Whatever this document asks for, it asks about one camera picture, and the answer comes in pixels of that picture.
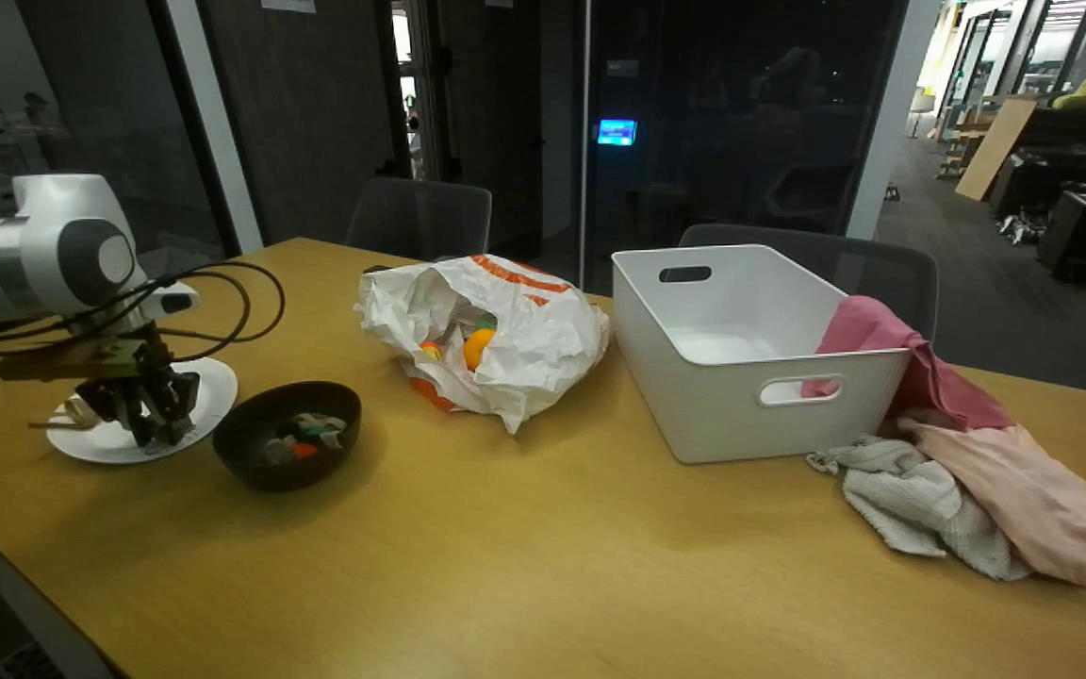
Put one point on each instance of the light pink cloth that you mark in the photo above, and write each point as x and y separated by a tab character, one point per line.
1031	494

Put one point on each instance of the black bowl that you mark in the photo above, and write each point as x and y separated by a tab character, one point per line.
291	434

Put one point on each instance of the grey office chair left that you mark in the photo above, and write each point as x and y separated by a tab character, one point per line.
421	218

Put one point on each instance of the white plastic bin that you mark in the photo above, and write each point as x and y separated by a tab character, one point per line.
724	346

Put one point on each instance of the white paper plate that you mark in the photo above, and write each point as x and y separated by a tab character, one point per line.
110	443

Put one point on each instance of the wooden board leaning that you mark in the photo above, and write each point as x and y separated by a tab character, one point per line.
991	147

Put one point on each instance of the grey white cloth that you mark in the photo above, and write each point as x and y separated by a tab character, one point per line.
916	507

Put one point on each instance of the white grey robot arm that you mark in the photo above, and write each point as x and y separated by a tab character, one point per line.
69	256

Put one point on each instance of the dark pink cloth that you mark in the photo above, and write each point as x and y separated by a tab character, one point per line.
927	386

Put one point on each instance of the white orange plastic bag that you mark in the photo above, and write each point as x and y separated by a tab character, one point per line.
485	335

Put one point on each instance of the blue lit wall screen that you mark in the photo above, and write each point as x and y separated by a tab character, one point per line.
617	134

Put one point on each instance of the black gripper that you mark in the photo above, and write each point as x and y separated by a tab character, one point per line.
131	381

